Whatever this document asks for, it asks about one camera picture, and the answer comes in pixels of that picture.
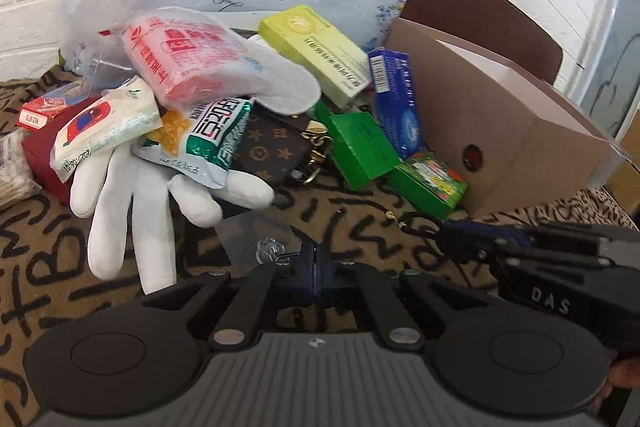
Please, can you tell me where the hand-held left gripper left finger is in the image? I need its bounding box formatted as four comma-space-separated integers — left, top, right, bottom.
141, 247, 317, 352

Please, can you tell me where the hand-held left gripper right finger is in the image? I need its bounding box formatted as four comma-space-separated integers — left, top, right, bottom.
317, 247, 497, 353

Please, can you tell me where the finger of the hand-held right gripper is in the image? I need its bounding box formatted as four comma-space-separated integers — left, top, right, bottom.
439, 219, 536, 246
447, 244, 501, 264

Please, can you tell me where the clear plastic pouch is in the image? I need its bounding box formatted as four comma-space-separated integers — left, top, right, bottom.
219, 211, 302, 271

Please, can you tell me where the cardboard box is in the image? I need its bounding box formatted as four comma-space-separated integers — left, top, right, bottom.
384, 18, 622, 219

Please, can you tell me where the person's right hand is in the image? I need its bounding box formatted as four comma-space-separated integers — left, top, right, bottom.
606, 351, 640, 391

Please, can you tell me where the small colourful green box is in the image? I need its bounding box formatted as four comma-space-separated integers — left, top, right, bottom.
389, 153, 469, 221

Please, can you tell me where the brown patterned wallet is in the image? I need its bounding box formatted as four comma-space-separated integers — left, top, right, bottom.
231, 108, 314, 188

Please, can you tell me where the plain green box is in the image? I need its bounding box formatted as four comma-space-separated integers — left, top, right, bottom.
314, 101, 402, 191

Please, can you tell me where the blue box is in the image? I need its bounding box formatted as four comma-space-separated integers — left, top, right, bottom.
368, 48, 427, 158

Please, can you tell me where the green white snack packet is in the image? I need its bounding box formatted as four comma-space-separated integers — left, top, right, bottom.
131, 96, 257, 188

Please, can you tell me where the white five-finger glove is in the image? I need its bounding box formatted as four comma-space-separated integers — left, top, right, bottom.
69, 142, 277, 296

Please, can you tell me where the yellow-green box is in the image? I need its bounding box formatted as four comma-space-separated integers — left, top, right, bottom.
258, 5, 372, 108

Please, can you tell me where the white tissue pack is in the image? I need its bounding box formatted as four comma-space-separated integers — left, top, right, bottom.
50, 76, 164, 184

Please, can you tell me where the pink plastic packet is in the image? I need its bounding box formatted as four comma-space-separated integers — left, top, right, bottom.
119, 8, 252, 108

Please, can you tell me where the dark red box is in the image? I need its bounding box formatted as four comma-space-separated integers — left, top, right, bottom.
21, 97, 103, 206

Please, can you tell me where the red white card box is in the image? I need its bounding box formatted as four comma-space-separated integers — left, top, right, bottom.
15, 86, 85, 134

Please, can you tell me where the bag of cotton swabs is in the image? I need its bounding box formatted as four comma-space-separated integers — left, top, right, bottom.
0, 128, 44, 211

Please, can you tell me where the gold keychain clasp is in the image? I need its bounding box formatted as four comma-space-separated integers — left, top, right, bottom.
289, 121, 334, 186

